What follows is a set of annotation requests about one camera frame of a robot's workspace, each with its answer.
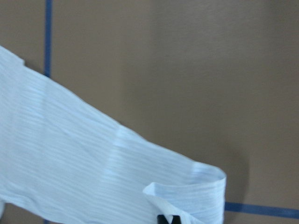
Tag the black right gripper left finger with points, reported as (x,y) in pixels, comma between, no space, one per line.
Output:
(161,219)

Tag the light blue button shirt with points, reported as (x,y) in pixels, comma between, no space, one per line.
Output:
(64,160)

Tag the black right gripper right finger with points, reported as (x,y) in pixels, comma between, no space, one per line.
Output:
(176,219)

